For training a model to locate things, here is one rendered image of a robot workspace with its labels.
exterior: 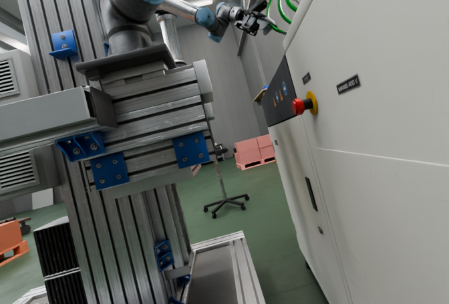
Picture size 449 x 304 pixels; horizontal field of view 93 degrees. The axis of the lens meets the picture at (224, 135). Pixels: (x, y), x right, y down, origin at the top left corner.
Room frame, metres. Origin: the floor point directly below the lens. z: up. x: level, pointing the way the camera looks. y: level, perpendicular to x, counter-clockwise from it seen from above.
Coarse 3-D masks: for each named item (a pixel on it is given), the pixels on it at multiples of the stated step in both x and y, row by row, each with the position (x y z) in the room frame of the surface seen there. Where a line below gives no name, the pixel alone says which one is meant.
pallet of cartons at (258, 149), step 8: (264, 136) 5.34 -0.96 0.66; (240, 144) 5.27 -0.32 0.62; (248, 144) 5.28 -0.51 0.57; (256, 144) 5.30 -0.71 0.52; (264, 144) 5.33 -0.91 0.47; (272, 144) 5.35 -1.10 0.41; (240, 152) 5.26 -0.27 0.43; (248, 152) 5.28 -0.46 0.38; (256, 152) 5.30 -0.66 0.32; (264, 152) 5.34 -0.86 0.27; (272, 152) 5.36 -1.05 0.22; (240, 160) 5.35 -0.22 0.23; (248, 160) 5.27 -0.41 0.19; (256, 160) 5.29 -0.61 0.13; (264, 160) 5.32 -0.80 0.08; (272, 160) 5.40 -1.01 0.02; (240, 168) 5.57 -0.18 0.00
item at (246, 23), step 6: (240, 12) 1.02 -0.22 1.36; (252, 12) 0.98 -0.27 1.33; (240, 18) 1.04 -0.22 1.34; (246, 18) 0.99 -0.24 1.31; (252, 18) 0.98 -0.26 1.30; (240, 24) 1.05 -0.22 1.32; (246, 24) 1.00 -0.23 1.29; (252, 24) 0.98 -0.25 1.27; (258, 24) 1.01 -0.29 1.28; (246, 30) 1.04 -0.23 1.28; (252, 30) 1.00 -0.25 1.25
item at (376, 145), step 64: (320, 0) 0.31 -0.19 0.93; (384, 0) 0.20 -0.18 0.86; (448, 0) 0.15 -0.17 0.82; (320, 64) 0.36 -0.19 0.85; (384, 64) 0.22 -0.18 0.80; (448, 64) 0.16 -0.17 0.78; (320, 128) 0.44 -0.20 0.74; (384, 128) 0.25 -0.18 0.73; (448, 128) 0.17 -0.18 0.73; (384, 192) 0.28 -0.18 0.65; (448, 192) 0.19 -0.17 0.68; (384, 256) 0.32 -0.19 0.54; (448, 256) 0.21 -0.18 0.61
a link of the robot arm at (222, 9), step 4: (220, 4) 1.08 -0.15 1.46; (224, 4) 1.07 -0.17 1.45; (216, 8) 1.09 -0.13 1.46; (220, 8) 1.08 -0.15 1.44; (224, 8) 1.06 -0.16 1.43; (228, 8) 1.05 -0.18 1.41; (232, 8) 1.04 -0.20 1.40; (216, 12) 1.10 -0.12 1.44; (220, 12) 1.08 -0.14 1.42; (224, 12) 1.07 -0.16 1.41; (228, 12) 1.05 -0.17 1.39; (220, 16) 1.08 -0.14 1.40; (224, 16) 1.07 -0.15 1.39; (228, 16) 1.06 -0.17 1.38; (228, 20) 1.09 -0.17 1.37
